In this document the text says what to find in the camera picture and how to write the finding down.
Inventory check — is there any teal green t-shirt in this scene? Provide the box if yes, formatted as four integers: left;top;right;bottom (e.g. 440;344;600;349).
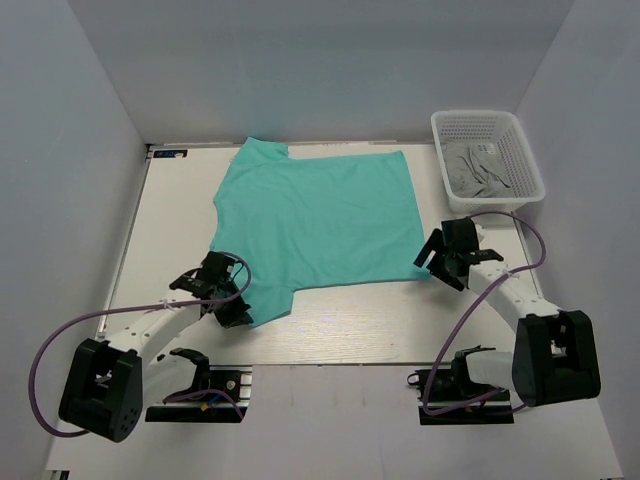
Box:
210;138;429;326

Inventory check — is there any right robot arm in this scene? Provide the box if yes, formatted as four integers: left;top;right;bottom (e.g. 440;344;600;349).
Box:
414;222;601;407

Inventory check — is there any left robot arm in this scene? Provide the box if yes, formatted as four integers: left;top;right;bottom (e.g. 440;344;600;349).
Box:
58;267;249;443

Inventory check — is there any grey t-shirt in basket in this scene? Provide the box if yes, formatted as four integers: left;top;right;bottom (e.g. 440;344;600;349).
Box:
442;141;513;198

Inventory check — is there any white plastic laundry basket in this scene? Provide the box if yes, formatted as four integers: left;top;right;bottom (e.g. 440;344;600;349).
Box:
431;110;546;214

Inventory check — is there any dark label sticker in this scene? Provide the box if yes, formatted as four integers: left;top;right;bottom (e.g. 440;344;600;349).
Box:
152;149;188;159

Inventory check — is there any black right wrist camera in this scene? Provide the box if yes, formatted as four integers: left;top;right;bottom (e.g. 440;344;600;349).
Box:
441;217;479;253

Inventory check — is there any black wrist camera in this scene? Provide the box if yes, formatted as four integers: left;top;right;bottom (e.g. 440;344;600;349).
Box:
441;217;479;253
196;251;236;285

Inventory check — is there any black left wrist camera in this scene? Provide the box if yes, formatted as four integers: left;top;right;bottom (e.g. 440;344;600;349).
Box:
196;251;236;285

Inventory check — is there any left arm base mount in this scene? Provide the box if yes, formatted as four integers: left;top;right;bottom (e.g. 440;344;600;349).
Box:
144;366;252;424

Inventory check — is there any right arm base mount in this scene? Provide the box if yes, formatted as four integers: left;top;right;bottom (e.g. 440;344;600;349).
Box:
406;366;514;427

